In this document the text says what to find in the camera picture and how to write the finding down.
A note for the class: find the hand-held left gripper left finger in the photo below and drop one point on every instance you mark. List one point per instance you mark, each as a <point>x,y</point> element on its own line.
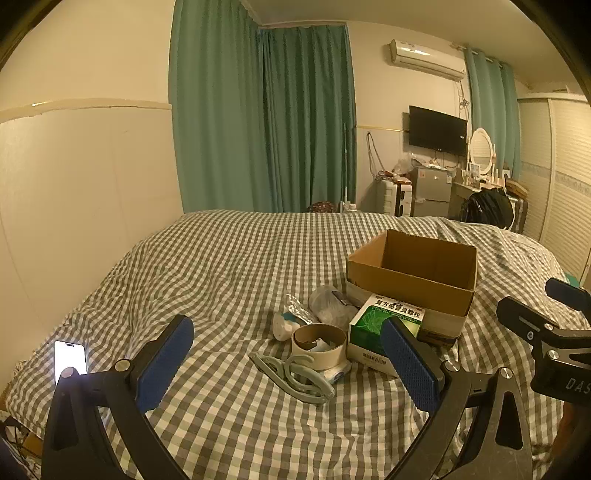
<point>166,360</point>

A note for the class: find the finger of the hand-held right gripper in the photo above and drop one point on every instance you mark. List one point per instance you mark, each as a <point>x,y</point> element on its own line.
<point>565,289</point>
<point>521,318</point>

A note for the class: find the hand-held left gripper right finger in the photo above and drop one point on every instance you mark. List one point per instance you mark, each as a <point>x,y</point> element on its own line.
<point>406,360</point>

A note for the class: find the green white medicine box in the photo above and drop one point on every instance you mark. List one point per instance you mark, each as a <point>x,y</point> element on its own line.
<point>369,327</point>

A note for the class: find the brown cardboard box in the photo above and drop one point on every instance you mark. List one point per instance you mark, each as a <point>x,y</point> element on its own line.
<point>415,281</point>

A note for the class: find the beige tape roll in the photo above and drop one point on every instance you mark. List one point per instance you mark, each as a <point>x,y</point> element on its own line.
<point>323,357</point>

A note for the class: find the clear plastic bottle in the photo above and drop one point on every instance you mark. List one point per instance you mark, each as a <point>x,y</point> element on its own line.
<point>328,304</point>

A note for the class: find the light green folding hanger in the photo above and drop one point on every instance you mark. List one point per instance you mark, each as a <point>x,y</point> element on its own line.
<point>304,387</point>

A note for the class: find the small white bottle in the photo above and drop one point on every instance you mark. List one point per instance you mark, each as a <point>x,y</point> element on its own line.
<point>281,328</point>

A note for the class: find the silver blister pack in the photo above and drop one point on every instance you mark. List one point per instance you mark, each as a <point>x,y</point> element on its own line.
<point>298,309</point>

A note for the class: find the teal padded item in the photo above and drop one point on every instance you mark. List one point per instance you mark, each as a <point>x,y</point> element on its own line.
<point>572,278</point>

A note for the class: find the dark suitcase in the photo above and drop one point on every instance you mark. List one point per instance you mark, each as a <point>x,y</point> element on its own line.
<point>519,207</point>

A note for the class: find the smartphone with lit screen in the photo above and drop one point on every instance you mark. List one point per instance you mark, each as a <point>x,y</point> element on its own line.
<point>69,357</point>

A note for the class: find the white louvered wardrobe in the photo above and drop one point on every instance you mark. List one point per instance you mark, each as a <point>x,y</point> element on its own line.
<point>563,184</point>

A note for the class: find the grey white checkered blanket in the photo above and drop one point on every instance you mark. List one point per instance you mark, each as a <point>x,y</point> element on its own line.
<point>231,277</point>

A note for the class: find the black backpack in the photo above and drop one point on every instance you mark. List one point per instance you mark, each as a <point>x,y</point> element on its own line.
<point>489,207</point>

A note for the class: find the white dressing table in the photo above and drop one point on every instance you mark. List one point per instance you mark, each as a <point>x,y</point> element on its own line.
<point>459,194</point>

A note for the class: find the small silver fridge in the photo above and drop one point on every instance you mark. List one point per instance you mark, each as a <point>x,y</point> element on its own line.
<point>431,191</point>

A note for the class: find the white suitcase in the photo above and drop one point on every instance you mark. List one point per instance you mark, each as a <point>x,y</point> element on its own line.
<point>395,198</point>

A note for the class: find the white oval mirror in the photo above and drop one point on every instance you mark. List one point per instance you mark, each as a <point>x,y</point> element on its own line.
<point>481,150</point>

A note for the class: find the brown patterned cushion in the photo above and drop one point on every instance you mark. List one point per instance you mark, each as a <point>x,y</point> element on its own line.
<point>321,206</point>

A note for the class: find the light green curtain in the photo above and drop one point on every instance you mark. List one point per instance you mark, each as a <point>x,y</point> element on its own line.
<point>491,115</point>

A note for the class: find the thin white pole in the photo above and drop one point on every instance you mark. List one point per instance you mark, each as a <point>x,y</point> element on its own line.
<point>344,161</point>

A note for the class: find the air conditioner pipe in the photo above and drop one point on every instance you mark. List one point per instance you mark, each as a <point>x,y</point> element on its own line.
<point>461,99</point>

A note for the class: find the white air conditioner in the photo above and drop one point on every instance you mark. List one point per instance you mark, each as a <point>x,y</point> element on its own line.
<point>427,57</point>

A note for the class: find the black wall television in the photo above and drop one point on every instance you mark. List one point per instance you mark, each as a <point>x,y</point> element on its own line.
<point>436,131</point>

